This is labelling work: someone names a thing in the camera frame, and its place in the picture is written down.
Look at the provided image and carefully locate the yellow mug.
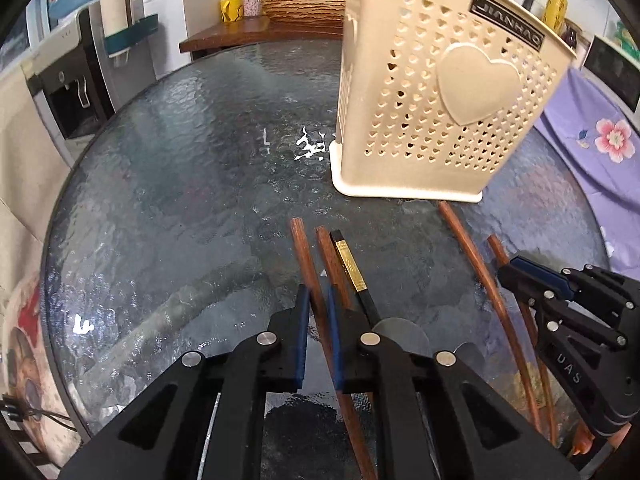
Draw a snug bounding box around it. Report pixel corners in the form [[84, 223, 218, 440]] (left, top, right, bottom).
[[219, 0, 244, 23]]

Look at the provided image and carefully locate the cream heart utensil holder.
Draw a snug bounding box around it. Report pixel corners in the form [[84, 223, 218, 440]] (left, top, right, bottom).
[[329, 0, 575, 203]]

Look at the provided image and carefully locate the woven wicker basket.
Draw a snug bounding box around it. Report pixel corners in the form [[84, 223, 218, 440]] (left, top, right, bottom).
[[260, 0, 345, 36]]

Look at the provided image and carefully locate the black gold-banded chopstick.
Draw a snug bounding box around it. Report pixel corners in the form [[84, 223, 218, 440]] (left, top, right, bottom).
[[330, 230, 381, 327]]

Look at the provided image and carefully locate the right hand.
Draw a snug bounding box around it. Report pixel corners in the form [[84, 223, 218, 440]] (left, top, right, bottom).
[[570, 420, 631, 457]]

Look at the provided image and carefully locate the wooden side counter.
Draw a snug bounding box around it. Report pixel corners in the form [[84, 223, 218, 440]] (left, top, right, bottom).
[[179, 16, 343, 53]]

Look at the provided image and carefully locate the pink soap bottle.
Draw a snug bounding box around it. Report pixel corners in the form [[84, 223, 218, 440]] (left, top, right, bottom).
[[243, 0, 262, 18]]

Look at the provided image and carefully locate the yellow packet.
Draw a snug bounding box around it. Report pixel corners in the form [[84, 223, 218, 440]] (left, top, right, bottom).
[[542, 0, 568, 36]]

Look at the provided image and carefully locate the beige chair cover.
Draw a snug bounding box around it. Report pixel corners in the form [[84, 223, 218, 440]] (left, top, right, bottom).
[[1, 66, 70, 304]]

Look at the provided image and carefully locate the black power cable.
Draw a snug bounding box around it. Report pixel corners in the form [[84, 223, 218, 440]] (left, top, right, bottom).
[[0, 396, 79, 434]]

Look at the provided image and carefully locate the paper towel roll holder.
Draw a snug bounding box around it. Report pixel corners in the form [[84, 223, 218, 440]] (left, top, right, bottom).
[[100, 0, 160, 58]]

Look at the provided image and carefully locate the steel spoon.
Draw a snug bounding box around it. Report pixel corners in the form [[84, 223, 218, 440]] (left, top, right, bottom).
[[373, 318, 433, 358], [454, 341, 486, 375]]

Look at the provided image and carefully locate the water dispenser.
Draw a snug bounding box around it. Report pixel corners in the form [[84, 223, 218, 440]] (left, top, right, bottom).
[[23, 0, 156, 139]]

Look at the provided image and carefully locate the purple floral cloth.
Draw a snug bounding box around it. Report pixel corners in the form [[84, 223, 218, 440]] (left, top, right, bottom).
[[535, 68, 639, 278]]

